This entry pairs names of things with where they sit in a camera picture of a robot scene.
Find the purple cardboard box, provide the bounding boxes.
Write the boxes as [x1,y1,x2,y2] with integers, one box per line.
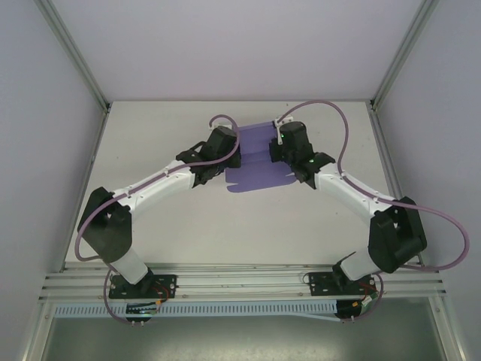
[225,120,298,193]

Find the grey metal sheet panel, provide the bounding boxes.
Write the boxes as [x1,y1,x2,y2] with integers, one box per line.
[37,315,455,361]

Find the aluminium table side rail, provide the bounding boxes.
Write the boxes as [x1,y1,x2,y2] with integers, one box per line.
[59,107,112,274]
[368,107,443,272]

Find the long aluminium mounting rail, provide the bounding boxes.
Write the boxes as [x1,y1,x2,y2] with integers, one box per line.
[37,262,449,302]

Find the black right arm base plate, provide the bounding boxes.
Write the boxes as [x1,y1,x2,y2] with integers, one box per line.
[307,271,377,298]

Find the aluminium frame post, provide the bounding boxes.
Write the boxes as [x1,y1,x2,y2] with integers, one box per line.
[35,0,112,114]
[370,0,440,113]

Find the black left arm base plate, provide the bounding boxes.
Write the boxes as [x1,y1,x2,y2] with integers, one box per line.
[107,273,178,301]

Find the slotted grey cable duct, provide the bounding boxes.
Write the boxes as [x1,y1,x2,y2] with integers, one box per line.
[54,302,341,320]

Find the short aluminium frame leg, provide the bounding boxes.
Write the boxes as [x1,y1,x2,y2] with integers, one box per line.
[428,299,465,361]
[21,300,56,361]

